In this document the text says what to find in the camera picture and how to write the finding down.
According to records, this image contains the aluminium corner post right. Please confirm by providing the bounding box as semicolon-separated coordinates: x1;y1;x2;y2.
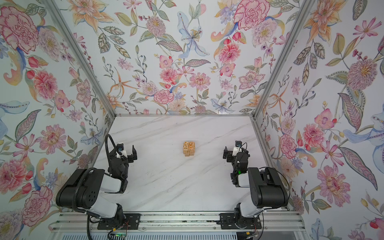
253;1;314;120

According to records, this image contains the aluminium front rail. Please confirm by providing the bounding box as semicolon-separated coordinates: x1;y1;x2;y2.
49;210;309;240

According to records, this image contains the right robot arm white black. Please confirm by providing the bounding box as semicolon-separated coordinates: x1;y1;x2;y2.
223;146;290;218

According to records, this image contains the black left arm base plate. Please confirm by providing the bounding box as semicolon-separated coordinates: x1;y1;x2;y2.
97;213;141;231

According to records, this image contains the black corrugated left cable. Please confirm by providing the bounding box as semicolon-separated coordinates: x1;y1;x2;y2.
71;133;118;240

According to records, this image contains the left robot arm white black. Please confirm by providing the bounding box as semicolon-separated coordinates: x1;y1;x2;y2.
56;144;138;222

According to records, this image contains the aluminium corner post left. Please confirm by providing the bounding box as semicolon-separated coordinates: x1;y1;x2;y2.
42;0;117;121

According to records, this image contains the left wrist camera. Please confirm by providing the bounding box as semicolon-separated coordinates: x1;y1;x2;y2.
115;143;128;159

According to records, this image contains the printed wood block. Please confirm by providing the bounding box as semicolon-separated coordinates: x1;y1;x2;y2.
189;142;195;151
183;142;190;151

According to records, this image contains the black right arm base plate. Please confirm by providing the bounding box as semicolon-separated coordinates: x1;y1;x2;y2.
217;213;262;231

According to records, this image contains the aluminium corner post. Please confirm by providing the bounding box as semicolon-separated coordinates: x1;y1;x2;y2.
253;1;314;120
42;0;117;121

